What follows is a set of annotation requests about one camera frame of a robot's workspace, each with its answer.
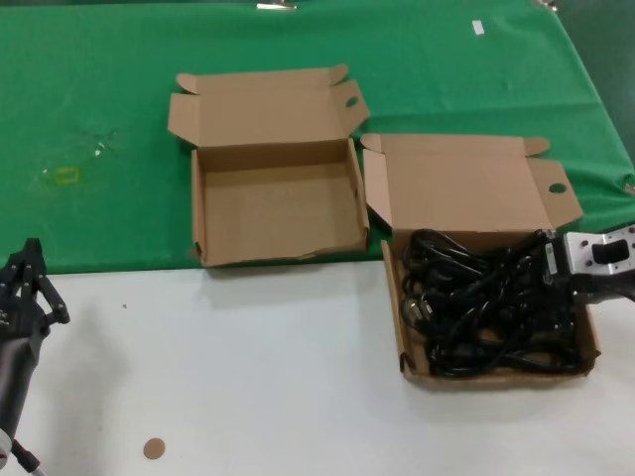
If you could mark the green tablecloth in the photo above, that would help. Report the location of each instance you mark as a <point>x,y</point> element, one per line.
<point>99,74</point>

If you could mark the white tape strip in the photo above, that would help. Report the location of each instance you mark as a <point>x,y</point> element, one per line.
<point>478,28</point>

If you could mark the round brown sticker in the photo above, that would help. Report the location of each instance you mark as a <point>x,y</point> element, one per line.
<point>153,448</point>

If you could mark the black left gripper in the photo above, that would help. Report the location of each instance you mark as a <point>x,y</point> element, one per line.
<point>15,322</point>

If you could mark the shallow open cardboard box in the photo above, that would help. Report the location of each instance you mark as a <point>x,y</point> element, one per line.
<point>278,213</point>

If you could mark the open cardboard box round hole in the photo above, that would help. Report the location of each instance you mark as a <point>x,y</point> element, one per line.
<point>456,183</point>

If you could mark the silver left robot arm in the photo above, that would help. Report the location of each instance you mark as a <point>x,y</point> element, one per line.
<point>3,441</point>

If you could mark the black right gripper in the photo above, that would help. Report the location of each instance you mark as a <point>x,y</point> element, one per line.
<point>595,287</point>

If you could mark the small metal bracket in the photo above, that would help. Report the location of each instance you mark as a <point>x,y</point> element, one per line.
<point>546,3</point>

